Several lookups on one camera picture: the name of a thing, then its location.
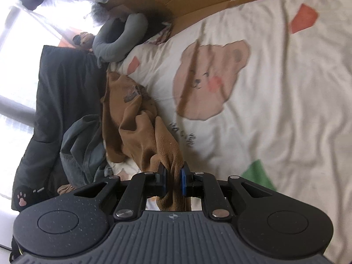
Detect brown fleece garment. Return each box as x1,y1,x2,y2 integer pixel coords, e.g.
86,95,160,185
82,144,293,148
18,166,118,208
57,71,192,212

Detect grey-blue crumpled garment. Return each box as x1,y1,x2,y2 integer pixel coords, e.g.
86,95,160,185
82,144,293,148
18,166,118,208
60,114,107,188

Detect white bear print bedsheet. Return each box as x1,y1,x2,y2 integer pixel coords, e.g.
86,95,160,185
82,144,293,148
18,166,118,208
110,0,351,263

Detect brown plush toy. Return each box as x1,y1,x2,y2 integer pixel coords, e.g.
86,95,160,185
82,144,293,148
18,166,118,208
72,32,95,51

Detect grey neck pillow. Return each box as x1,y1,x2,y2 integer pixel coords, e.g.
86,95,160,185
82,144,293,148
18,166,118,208
92,13,149,65

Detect black cloth under pillow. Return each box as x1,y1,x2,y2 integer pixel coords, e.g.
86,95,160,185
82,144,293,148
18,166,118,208
138,11,170,44

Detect grey fluffy plush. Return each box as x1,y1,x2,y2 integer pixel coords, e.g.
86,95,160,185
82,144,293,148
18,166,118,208
90,3,110,26

